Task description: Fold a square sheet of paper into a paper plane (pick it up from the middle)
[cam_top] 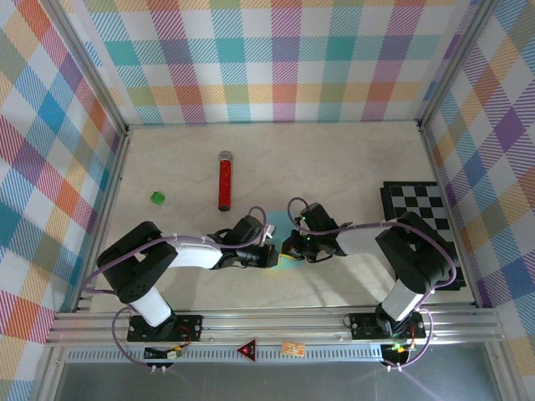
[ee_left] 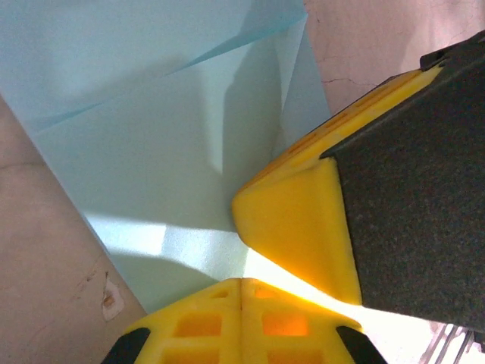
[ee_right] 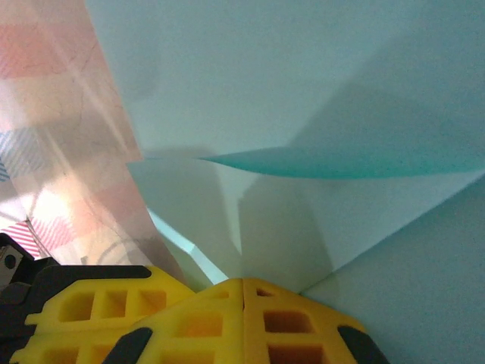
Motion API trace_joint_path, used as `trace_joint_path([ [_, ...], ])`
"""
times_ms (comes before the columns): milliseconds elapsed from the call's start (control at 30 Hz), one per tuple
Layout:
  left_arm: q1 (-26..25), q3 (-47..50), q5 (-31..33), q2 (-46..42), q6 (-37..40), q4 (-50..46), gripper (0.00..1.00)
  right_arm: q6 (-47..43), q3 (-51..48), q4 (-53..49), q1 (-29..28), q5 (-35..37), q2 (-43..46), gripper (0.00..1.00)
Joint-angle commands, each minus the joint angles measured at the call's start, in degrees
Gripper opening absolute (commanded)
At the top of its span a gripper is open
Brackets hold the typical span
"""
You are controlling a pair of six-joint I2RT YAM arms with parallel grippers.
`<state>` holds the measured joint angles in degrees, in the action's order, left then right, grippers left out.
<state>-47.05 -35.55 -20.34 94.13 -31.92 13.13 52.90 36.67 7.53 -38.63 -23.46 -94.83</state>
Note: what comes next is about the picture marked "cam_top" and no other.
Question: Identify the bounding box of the black white chessboard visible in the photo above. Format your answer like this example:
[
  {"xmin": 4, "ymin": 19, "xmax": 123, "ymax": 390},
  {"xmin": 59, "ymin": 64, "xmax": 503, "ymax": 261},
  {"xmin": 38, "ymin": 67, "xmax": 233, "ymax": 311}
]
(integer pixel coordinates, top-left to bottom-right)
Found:
[{"xmin": 379, "ymin": 180, "xmax": 468, "ymax": 292}]

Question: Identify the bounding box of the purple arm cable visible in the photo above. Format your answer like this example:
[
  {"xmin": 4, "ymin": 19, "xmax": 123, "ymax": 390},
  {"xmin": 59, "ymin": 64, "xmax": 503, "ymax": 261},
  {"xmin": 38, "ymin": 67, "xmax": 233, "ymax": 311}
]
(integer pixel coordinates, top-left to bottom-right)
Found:
[
  {"xmin": 81, "ymin": 205, "xmax": 269, "ymax": 371},
  {"xmin": 288, "ymin": 196, "xmax": 459, "ymax": 373}
]

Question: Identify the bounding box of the light blue paper sheet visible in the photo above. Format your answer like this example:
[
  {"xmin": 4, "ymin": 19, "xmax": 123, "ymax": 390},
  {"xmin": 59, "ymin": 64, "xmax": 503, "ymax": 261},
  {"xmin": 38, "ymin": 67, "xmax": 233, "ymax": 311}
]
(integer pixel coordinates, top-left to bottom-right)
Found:
[{"xmin": 264, "ymin": 210, "xmax": 309, "ymax": 273}]

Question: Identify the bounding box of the aluminium front rail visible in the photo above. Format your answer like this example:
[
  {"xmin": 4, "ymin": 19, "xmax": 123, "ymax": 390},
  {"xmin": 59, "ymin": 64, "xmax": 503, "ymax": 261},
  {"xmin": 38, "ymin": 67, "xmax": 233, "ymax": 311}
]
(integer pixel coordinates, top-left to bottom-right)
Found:
[{"xmin": 45, "ymin": 307, "xmax": 505, "ymax": 348}]

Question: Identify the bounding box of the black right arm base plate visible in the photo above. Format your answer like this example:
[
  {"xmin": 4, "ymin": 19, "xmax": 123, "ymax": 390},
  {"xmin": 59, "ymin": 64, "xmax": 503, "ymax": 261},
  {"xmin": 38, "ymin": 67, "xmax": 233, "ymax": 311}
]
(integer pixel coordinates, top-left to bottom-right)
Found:
[{"xmin": 349, "ymin": 312, "xmax": 427, "ymax": 340}]

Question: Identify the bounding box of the slotted grey cable duct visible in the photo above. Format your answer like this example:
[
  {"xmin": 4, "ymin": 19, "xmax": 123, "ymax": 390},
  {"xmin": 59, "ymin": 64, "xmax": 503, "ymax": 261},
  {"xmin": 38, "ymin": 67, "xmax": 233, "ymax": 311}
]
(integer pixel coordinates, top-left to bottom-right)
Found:
[{"xmin": 66, "ymin": 344, "xmax": 413, "ymax": 363}]

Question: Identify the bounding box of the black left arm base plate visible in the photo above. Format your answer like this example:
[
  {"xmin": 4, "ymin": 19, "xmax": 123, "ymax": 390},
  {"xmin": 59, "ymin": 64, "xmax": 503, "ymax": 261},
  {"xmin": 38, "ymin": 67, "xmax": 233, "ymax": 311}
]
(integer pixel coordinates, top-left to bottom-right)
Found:
[{"xmin": 127, "ymin": 313, "xmax": 204, "ymax": 343}]

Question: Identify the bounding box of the aluminium frame post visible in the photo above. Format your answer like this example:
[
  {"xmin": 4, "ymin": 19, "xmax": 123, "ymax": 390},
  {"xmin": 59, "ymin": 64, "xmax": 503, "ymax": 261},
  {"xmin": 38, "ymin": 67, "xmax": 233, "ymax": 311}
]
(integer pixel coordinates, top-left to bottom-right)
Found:
[
  {"xmin": 417, "ymin": 0, "xmax": 501, "ymax": 126},
  {"xmin": 39, "ymin": 0, "xmax": 131, "ymax": 135}
]

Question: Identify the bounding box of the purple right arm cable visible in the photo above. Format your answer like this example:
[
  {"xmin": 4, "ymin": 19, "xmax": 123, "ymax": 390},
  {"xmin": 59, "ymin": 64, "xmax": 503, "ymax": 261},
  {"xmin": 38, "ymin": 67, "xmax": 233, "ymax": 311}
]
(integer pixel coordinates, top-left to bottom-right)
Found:
[{"xmin": 288, "ymin": 196, "xmax": 459, "ymax": 373}]

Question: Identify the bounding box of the red glitter tube silver cap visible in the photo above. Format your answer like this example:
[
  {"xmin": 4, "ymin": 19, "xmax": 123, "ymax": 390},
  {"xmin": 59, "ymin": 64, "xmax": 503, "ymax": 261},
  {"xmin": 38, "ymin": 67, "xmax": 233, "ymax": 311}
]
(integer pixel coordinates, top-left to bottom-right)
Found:
[{"xmin": 217, "ymin": 150, "xmax": 235, "ymax": 212}]

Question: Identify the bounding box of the small controller board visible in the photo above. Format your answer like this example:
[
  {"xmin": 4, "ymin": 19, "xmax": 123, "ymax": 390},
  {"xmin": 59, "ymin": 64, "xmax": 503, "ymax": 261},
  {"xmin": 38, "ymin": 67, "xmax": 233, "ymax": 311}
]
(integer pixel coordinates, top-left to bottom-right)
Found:
[
  {"xmin": 144, "ymin": 345, "xmax": 186, "ymax": 361},
  {"xmin": 382, "ymin": 342, "xmax": 413, "ymax": 364}
]

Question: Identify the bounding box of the aluminium side rail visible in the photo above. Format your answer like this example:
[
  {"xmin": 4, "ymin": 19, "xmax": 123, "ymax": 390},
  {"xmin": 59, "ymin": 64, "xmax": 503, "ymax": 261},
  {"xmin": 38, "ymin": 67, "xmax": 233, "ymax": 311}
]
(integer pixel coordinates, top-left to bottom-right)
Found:
[
  {"xmin": 70, "ymin": 124, "xmax": 133, "ymax": 314},
  {"xmin": 417, "ymin": 120, "xmax": 482, "ymax": 310}
]

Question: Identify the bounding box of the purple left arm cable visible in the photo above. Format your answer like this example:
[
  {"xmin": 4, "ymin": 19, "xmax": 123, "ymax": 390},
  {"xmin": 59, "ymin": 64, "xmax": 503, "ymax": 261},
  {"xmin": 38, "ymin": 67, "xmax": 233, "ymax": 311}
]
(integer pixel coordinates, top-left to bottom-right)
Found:
[{"xmin": 81, "ymin": 205, "xmax": 269, "ymax": 371}]

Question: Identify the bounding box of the red triangle warning sticker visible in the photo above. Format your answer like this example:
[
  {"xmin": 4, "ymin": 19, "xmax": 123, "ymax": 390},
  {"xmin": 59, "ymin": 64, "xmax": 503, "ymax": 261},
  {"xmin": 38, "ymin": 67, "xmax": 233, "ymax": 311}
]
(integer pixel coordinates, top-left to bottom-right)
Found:
[{"xmin": 236, "ymin": 338, "xmax": 257, "ymax": 363}]

